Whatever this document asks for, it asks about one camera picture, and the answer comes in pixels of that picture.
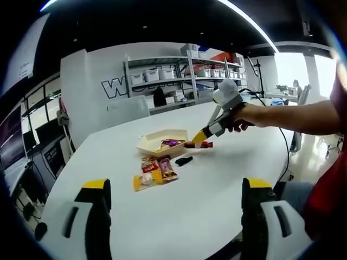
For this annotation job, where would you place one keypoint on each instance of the grey counter desk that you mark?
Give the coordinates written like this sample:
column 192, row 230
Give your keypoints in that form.
column 54, row 159

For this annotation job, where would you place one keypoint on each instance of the yellow bun food packet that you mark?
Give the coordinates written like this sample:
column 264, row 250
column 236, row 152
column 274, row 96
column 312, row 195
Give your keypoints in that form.
column 162, row 147

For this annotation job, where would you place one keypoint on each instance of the hanging projection screen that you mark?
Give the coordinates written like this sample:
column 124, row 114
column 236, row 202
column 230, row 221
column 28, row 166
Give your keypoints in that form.
column 24, row 54

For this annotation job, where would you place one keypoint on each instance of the black bag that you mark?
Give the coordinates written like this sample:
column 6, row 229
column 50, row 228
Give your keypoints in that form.
column 159, row 98

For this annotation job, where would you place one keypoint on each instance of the person's right hand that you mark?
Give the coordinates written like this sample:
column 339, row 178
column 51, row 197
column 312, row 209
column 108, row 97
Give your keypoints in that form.
column 248, row 116

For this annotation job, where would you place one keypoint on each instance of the black camera stand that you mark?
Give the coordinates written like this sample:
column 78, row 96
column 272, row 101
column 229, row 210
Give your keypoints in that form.
column 260, row 78

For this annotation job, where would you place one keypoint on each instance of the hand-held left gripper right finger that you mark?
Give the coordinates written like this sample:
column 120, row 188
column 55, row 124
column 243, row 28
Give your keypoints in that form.
column 268, row 230

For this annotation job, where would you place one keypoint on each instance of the long red food packet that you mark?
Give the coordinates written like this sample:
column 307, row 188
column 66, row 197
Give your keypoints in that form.
column 206, row 145

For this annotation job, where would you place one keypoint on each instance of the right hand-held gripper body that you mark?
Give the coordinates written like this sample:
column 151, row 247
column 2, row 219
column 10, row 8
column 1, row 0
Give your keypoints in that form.
column 227, row 98

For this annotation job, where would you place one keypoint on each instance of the linear ceiling light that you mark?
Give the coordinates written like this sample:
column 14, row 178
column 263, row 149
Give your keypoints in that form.
column 260, row 26

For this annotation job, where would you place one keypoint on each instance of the frosted white panel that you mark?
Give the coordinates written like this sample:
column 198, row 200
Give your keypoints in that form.
column 127, row 107

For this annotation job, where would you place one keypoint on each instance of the brown purple food packet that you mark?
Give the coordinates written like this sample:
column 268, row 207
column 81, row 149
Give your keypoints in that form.
column 168, row 173

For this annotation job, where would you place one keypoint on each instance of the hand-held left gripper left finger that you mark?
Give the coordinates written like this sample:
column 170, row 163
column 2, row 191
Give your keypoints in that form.
column 82, row 230

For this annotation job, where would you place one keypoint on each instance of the black oval pad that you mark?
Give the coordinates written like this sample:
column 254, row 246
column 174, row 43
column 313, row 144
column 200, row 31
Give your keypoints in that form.
column 40, row 231

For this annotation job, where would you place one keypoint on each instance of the large screen on stand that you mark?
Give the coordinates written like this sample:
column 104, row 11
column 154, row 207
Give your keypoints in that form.
column 12, row 140

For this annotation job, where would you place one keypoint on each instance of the grey metal shelving rack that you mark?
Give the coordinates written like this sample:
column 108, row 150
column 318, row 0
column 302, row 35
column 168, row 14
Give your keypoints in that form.
column 191, row 71

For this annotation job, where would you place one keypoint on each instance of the clear black prune food packet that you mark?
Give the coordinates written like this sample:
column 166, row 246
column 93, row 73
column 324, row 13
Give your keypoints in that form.
column 183, row 161

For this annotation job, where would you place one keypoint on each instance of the black computer monitor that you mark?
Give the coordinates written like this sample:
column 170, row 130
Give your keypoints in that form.
column 29, row 139
column 46, row 132

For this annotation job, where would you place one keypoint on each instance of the person's red shirt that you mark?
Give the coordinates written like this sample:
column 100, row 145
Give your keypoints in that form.
column 330, row 195

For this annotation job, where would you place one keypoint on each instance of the small red food packet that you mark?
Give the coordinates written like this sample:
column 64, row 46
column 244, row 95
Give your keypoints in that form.
column 149, row 168

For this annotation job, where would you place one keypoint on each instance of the row of white storage bins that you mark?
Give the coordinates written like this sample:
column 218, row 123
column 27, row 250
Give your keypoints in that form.
column 153, row 75

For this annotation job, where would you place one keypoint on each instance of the person's legs in jeans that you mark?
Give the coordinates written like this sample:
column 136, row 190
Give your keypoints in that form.
column 295, row 197

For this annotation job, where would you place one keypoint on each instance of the hanging grey pink bag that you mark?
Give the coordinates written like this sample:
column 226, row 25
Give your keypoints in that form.
column 63, row 117

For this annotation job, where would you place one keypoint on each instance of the cream paper food container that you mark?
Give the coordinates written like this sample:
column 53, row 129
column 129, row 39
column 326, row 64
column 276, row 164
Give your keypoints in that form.
column 173, row 151

